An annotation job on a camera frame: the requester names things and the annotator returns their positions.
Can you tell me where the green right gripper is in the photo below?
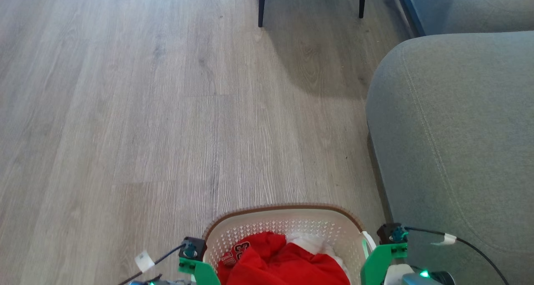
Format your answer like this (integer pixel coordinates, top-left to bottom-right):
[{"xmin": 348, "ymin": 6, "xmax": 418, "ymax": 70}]
[{"xmin": 360, "ymin": 243, "xmax": 408, "ymax": 285}]

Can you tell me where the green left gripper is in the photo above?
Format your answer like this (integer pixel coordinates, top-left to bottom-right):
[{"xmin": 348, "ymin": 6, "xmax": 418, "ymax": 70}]
[{"xmin": 178, "ymin": 257, "xmax": 221, "ymax": 285}]

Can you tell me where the cream plastic laundry basket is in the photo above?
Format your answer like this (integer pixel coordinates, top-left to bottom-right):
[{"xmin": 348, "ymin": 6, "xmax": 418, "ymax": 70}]
[{"xmin": 202, "ymin": 204, "xmax": 377, "ymax": 285}]

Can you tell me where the white garment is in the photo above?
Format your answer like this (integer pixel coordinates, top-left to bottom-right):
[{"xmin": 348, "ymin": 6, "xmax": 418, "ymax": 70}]
[{"xmin": 286, "ymin": 232, "xmax": 352, "ymax": 278}]

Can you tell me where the red printed garment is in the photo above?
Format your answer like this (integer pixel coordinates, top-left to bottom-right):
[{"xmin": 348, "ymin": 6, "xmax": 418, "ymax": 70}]
[{"xmin": 217, "ymin": 231, "xmax": 351, "ymax": 285}]

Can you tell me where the grey fabric sofa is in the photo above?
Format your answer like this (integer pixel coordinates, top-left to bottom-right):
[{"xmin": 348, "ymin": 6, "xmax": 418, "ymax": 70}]
[{"xmin": 365, "ymin": 30, "xmax": 534, "ymax": 285}]

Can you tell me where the grey sofa section dark base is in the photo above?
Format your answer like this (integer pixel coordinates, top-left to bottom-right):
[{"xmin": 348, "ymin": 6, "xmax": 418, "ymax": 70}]
[{"xmin": 392, "ymin": 0, "xmax": 534, "ymax": 38}]

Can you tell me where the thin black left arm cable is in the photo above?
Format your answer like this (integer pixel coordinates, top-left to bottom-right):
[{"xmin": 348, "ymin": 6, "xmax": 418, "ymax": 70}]
[{"xmin": 118, "ymin": 243, "xmax": 186, "ymax": 285}]

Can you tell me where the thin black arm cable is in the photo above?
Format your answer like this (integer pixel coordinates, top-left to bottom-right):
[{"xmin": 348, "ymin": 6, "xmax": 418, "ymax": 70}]
[
  {"xmin": 118, "ymin": 243, "xmax": 186, "ymax": 285},
  {"xmin": 404, "ymin": 226, "xmax": 510, "ymax": 285}
]

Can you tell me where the white left cable tag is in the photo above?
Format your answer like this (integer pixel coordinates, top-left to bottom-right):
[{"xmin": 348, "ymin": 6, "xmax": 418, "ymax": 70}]
[{"xmin": 134, "ymin": 251, "xmax": 156, "ymax": 273}]

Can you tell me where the white cable tag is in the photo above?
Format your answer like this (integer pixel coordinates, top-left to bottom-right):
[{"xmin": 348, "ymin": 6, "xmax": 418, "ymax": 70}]
[
  {"xmin": 431, "ymin": 233, "xmax": 458, "ymax": 246},
  {"xmin": 134, "ymin": 251, "xmax": 156, "ymax": 273}
]

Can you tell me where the white right cable tag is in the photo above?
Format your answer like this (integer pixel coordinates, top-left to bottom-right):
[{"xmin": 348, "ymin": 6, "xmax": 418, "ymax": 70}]
[{"xmin": 431, "ymin": 233, "xmax": 458, "ymax": 246}]

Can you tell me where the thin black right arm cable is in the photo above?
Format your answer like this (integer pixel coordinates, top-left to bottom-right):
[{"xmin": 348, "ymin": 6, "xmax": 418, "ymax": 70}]
[{"xmin": 404, "ymin": 226, "xmax": 510, "ymax": 285}]

